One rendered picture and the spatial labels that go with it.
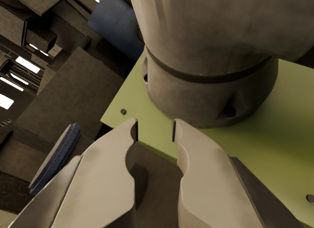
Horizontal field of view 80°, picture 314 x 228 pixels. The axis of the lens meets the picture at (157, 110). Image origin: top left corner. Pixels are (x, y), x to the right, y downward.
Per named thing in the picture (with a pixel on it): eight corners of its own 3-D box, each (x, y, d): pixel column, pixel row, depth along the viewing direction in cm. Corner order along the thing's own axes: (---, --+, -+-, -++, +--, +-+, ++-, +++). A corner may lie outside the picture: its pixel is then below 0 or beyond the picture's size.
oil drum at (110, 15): (148, 57, 257) (89, 9, 224) (132, 69, 309) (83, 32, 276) (166, 26, 276) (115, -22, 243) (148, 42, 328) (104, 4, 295)
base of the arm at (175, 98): (177, 11, 35) (172, -52, 25) (290, 40, 28) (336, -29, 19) (122, 96, 30) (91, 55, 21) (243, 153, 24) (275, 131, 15)
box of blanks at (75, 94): (95, 164, 176) (8, 123, 148) (74, 169, 240) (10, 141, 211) (134, 84, 231) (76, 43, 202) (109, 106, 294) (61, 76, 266)
